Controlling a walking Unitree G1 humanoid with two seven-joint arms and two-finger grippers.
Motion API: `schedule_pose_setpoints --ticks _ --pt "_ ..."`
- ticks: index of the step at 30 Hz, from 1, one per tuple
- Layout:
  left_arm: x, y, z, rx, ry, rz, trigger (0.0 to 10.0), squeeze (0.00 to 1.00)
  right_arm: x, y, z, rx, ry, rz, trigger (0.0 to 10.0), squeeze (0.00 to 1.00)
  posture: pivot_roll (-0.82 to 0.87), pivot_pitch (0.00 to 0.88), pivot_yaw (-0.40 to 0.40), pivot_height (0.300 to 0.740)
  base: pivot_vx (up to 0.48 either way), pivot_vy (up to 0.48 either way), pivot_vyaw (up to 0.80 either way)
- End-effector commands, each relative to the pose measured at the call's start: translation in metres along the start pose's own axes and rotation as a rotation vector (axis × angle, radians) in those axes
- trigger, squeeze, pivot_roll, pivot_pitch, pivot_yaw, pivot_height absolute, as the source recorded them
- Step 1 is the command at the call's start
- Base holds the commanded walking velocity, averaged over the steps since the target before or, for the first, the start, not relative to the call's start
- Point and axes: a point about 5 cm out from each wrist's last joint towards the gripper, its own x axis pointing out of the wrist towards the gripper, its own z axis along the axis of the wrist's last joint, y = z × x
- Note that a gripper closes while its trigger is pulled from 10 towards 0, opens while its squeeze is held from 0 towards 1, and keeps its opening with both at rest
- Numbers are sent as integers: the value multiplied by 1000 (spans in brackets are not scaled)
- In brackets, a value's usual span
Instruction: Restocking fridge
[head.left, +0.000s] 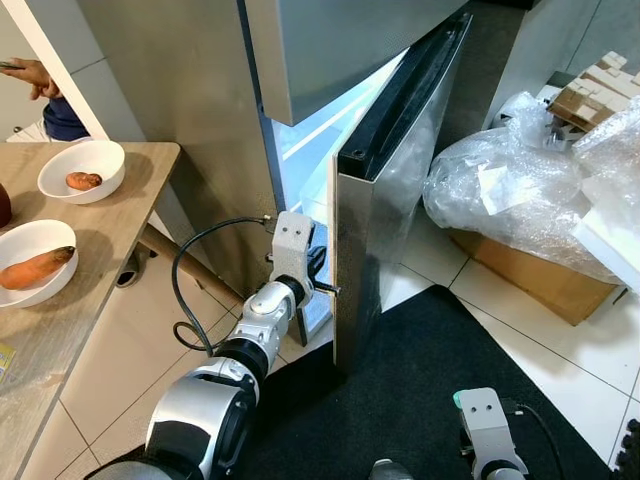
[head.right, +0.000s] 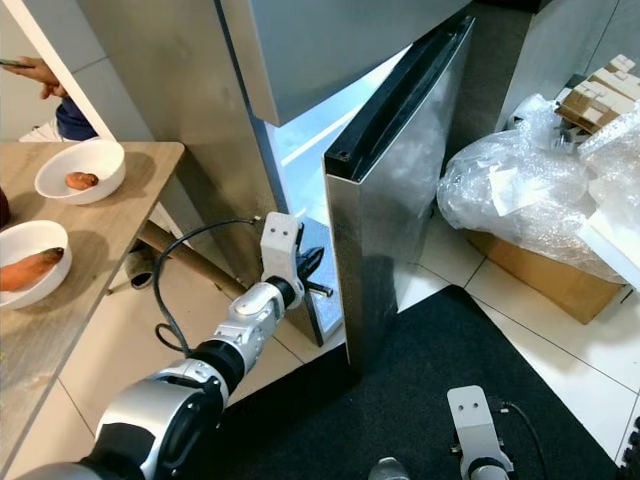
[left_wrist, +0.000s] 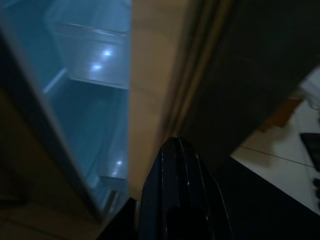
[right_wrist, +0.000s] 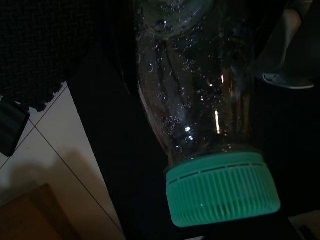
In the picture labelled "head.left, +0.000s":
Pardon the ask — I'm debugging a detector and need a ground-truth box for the silver fridge body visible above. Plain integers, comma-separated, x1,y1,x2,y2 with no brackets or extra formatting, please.
75,0,406,346

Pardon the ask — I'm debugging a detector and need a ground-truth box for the wooden dining table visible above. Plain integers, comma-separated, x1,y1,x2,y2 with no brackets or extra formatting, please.
0,142,241,480

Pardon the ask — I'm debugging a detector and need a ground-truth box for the silver freezer door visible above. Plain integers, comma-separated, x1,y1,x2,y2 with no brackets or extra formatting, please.
240,0,471,128

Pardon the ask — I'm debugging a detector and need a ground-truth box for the clear bubble wrap bundle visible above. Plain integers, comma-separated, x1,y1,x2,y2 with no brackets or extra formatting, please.
422,90,640,286

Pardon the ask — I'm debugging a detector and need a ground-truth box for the large brown cardboard box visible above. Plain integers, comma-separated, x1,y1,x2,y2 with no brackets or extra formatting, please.
450,228,619,327

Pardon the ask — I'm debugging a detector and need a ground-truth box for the small white bowl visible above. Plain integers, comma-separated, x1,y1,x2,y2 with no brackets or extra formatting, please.
37,139,127,205

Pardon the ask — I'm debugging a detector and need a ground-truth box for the short orange sweet potato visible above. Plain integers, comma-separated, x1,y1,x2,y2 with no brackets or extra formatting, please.
66,172,104,192

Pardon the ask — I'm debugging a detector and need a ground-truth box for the long orange sweet potato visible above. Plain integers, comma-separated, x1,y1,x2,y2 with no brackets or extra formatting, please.
0,246,77,292

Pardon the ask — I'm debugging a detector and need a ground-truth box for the large white bowl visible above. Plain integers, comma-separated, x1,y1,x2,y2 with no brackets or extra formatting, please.
0,219,79,309

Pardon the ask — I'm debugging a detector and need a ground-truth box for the person in blue shirt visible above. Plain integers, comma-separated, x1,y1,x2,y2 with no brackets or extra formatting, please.
0,58,93,143

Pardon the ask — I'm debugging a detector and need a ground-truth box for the white flat box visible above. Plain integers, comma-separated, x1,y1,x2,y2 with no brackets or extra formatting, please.
575,170,640,291

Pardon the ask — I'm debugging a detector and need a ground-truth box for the grey kitchen cabinet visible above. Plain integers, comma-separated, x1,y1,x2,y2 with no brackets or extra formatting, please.
445,0,640,131

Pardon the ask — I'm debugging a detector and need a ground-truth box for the black puzzle foam mat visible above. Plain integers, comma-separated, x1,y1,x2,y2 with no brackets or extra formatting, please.
612,420,640,480

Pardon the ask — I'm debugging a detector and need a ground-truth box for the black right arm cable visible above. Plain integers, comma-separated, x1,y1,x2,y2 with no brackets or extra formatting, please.
505,400,566,480

